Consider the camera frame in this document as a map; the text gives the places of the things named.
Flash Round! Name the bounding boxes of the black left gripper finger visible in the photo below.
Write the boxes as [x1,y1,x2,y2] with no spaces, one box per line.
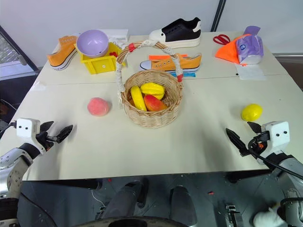
[55,124,74,144]
[40,121,55,133]

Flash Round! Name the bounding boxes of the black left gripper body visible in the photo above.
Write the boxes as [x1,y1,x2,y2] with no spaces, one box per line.
[35,131,59,152]

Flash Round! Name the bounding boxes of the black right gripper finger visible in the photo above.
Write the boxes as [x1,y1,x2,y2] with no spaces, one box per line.
[247,121,262,135]
[225,128,250,157]

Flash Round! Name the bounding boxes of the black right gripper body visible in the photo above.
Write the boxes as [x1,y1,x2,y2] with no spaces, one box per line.
[247,131,271,152]

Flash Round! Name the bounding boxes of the yellow lemon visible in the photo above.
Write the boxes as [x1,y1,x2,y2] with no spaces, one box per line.
[241,103,264,122]

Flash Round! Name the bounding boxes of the pink peach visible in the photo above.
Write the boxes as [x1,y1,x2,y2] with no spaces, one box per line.
[87,97,112,117]

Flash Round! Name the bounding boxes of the white paper sheet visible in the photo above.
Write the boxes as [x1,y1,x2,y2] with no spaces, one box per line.
[234,63,267,81]

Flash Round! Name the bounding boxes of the orange canvas sneaker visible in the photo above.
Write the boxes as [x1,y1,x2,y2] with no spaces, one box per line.
[139,53,203,73]
[46,35,79,71]

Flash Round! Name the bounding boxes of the yellow plastic box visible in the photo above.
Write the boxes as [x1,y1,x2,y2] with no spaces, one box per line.
[74,42,124,76]

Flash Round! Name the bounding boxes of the white cloth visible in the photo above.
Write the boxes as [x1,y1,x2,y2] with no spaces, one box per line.
[253,207,285,227]

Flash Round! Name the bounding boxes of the purple tissue pack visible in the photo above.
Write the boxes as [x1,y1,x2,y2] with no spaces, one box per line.
[236,25,264,65]

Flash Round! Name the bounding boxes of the orange cloth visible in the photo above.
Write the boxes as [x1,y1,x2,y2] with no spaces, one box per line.
[214,34,252,65]

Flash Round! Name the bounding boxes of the yellow banana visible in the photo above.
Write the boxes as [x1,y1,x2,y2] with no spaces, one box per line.
[130,86,148,112]

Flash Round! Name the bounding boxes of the blue paper strip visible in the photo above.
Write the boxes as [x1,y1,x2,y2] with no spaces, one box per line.
[169,71,197,79]

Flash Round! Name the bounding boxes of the dark rounded robot leg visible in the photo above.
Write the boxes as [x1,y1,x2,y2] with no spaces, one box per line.
[169,185,198,227]
[101,177,150,221]

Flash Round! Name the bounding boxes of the red orange mango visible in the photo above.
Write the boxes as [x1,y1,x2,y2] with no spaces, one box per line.
[143,94,169,112]

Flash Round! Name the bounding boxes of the purple plastic bowl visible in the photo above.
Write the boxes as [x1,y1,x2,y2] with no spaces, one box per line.
[76,29,110,58]

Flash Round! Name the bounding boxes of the red scissors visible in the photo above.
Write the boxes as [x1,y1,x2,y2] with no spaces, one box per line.
[213,34,231,45]

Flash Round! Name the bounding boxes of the yellow starfruit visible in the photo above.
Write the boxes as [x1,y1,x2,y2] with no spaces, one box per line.
[140,82,166,100]

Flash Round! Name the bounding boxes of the white paper booklet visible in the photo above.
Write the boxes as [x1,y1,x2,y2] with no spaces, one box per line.
[104,28,129,44]

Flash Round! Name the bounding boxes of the black and white sneaker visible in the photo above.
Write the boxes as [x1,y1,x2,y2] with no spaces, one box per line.
[148,17,202,49]

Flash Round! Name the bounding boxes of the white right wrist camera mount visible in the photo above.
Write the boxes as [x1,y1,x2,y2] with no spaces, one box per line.
[257,121,291,166]

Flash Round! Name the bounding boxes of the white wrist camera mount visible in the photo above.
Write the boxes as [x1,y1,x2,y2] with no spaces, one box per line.
[257,121,291,166]
[16,117,48,156]

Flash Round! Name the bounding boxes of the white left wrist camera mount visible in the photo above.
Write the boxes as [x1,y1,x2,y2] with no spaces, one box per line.
[16,117,48,156]

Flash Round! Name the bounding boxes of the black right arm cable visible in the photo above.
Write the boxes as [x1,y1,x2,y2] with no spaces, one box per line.
[248,139,303,181]

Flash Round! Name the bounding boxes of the dark slanted frame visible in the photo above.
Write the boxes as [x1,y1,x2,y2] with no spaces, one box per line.
[0,24,40,77]

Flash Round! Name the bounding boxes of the wicker basket with handle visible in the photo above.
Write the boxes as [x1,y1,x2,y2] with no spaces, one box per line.
[115,40,184,129]

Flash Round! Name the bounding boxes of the dark window post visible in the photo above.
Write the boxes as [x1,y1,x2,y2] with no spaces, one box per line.
[210,0,227,33]

